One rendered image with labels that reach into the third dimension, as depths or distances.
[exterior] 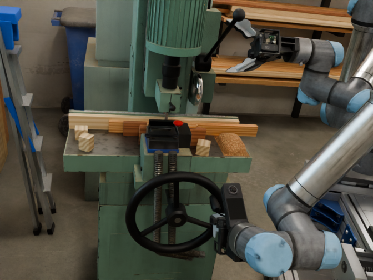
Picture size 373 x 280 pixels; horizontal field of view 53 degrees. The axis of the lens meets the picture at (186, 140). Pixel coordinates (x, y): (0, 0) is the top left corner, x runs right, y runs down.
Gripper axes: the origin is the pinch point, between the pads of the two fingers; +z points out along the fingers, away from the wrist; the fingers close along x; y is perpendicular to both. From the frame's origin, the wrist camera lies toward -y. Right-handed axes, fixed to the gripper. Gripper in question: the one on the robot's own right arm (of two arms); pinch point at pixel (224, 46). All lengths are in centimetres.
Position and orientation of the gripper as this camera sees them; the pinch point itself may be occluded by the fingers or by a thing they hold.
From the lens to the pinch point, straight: 112.0
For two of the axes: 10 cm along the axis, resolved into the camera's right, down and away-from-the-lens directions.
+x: -0.2, 10.0, -1.0
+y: 2.1, -0.9, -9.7
